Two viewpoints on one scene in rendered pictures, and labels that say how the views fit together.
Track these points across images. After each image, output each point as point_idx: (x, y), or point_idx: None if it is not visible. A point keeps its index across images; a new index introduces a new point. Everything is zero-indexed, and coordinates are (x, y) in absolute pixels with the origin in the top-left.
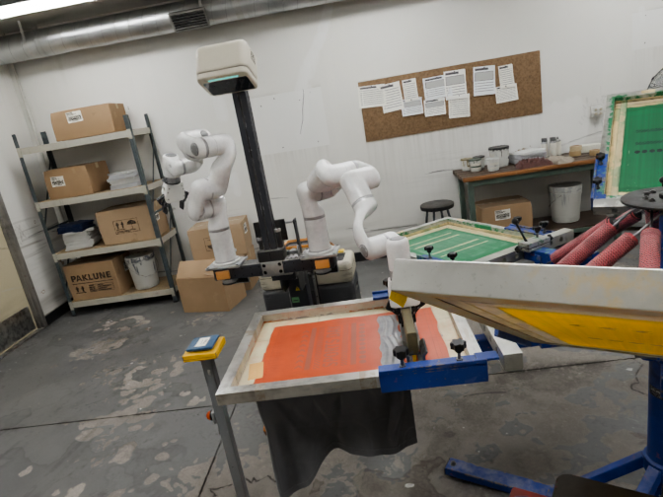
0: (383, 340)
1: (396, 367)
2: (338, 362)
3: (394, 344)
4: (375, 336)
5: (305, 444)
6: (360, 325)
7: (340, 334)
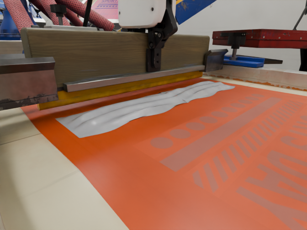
0: (191, 96)
1: (239, 60)
2: (306, 107)
3: (187, 89)
4: (187, 107)
5: None
6: (169, 142)
7: (264, 151)
